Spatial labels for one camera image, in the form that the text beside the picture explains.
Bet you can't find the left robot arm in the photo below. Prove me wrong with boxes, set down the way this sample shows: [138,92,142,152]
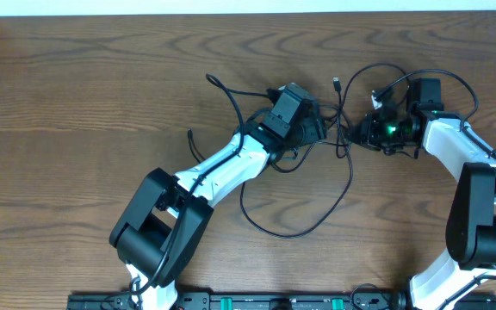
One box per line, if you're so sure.
[109,83,326,309]

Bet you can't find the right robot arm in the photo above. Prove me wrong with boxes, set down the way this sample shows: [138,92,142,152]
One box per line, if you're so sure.
[348,78,496,309]

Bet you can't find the left camera black cable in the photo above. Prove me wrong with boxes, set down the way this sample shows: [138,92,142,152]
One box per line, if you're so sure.
[129,72,275,310]

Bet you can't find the camera black cable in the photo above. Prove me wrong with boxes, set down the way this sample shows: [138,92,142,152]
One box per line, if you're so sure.
[129,72,275,310]
[381,68,496,310]

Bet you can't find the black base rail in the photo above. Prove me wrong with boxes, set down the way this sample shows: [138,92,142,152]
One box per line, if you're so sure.
[65,288,496,310]

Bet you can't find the right camera black cable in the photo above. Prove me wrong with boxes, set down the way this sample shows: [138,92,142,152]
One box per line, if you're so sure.
[381,68,496,310]

